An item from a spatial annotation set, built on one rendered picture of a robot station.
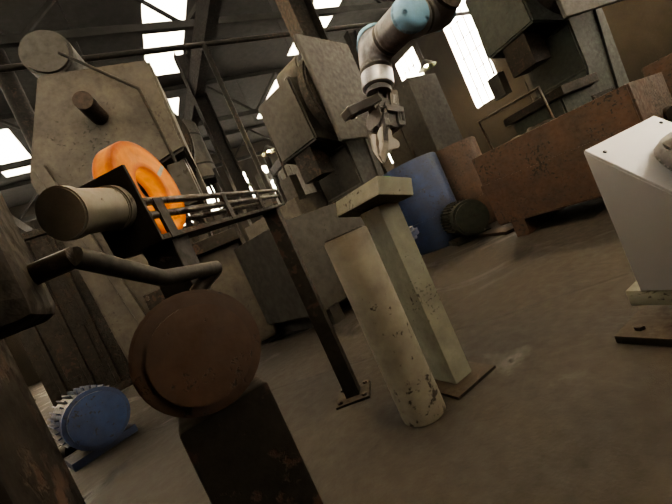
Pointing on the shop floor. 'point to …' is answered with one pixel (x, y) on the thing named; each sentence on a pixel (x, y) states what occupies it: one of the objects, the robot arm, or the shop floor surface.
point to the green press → (549, 52)
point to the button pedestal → (413, 282)
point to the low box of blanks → (562, 155)
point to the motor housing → (219, 399)
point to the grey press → (320, 121)
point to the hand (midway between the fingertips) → (380, 157)
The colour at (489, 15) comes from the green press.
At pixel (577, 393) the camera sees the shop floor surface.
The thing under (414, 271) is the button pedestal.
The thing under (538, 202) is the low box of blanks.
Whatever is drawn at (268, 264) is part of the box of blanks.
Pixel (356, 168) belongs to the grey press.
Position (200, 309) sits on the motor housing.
